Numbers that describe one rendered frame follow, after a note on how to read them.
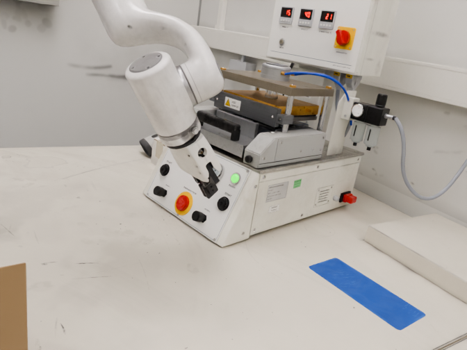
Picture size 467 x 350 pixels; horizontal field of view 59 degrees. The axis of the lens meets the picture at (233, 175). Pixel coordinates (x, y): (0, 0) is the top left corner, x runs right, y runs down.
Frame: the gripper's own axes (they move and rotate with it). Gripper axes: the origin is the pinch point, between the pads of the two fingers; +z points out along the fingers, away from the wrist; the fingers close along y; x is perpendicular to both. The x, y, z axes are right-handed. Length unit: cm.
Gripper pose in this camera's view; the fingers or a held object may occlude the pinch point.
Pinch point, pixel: (208, 187)
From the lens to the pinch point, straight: 91.0
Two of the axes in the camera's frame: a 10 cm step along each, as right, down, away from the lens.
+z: 3.0, 6.9, 6.6
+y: -6.8, -3.4, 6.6
